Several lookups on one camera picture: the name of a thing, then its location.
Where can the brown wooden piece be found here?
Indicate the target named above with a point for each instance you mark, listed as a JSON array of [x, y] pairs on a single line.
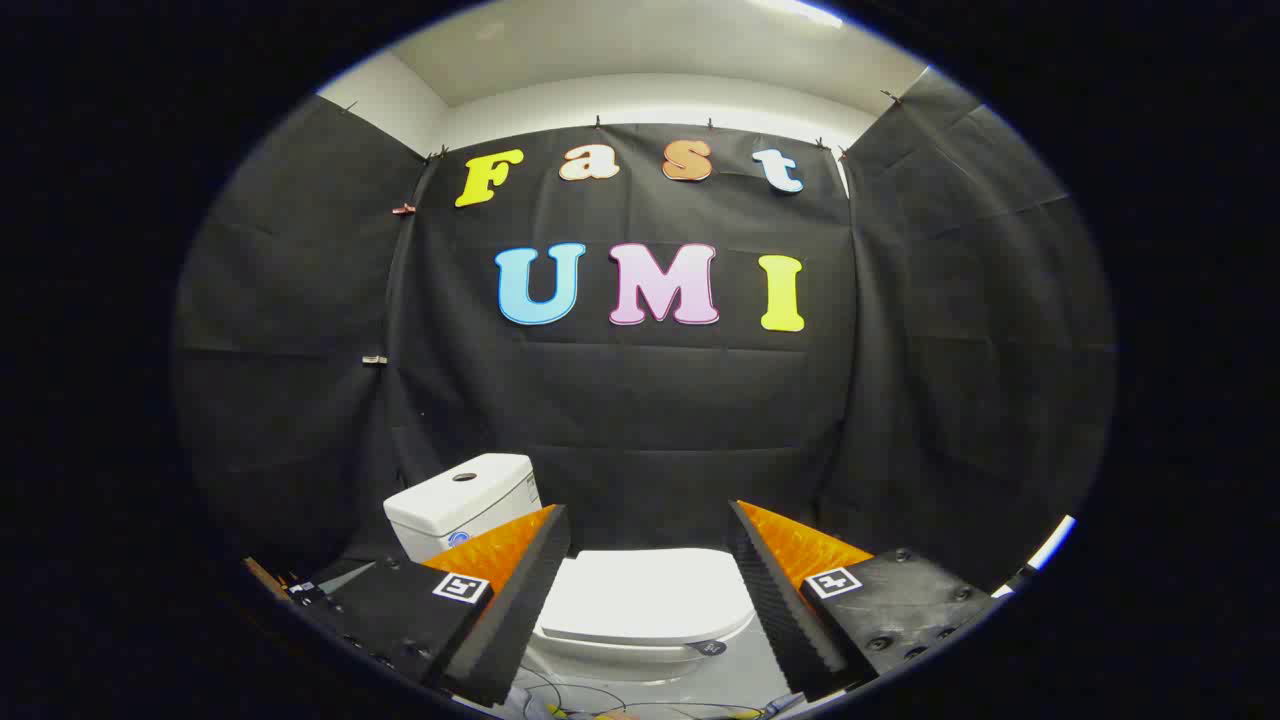
[[268, 580]]

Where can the black backdrop cloth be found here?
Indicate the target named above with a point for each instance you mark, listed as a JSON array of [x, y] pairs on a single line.
[[650, 420]]

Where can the black lid pull tab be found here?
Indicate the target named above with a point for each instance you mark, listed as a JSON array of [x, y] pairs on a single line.
[[709, 648]]

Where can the white toilet lid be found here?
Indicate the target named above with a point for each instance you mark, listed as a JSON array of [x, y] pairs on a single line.
[[645, 595]]

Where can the white toilet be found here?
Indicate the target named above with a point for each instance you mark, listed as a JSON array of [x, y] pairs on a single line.
[[450, 505]]

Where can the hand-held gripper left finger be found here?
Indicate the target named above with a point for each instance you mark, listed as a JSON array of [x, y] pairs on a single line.
[[520, 620]]

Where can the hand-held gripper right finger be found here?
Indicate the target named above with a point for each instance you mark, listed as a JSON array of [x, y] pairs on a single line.
[[775, 610]]

